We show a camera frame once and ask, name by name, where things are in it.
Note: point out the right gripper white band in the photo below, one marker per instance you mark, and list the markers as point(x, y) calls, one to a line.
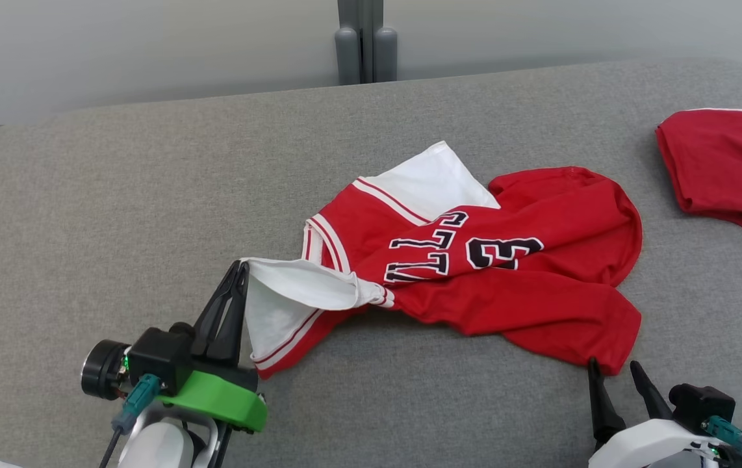
point(650, 448)

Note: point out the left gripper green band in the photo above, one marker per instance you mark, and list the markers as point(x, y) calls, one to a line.
point(228, 403)

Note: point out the red basketball jersey white sleeves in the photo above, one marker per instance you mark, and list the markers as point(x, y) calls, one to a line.
point(540, 305)

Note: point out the red shorts white stripe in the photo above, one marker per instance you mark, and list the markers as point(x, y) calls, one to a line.
point(728, 162)

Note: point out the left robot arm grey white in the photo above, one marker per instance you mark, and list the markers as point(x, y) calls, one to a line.
point(160, 445)

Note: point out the white tape tag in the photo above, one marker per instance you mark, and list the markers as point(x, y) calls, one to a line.
point(2, 464)

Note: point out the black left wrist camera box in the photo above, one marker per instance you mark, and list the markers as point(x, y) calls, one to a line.
point(160, 354)

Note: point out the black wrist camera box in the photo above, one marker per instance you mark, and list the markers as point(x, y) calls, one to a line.
point(160, 354)
point(702, 403)

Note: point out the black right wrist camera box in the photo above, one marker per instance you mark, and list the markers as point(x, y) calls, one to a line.
point(702, 403)

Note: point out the grey cylindrical post foot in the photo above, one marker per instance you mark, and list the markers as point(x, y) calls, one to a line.
point(385, 57)
point(347, 58)

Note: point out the grey vertical partition post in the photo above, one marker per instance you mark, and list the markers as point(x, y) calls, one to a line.
point(366, 32)

